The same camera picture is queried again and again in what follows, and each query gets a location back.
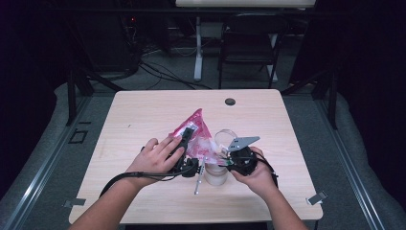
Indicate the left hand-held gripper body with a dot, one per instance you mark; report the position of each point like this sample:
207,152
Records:
190,167

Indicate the person's left hand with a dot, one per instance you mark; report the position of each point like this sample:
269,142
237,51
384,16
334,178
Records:
156,159

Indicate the clear round plastic lid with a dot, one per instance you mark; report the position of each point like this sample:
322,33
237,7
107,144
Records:
225,139

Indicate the grey tape strip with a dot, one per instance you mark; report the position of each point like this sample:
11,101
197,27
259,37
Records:
316,198
75,202

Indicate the black metal stand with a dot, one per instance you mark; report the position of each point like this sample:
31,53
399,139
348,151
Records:
332,102
71,99

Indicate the pink white green plastic bag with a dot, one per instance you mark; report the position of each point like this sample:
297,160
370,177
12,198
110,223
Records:
199,127

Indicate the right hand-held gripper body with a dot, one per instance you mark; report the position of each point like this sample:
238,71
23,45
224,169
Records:
244,159

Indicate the black folding chair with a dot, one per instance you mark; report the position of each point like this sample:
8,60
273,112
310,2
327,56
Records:
252,41

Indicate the metal floor rail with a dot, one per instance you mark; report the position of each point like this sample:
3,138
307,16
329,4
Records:
351,179
32,191

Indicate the dark equipment case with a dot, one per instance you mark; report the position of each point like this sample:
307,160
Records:
105,41

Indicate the person's right hand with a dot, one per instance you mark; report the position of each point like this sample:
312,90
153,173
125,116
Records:
258,180

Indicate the white desk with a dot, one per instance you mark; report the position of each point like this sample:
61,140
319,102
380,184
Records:
245,3

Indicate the clear plastic jar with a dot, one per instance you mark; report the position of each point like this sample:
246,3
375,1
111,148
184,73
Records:
216,177

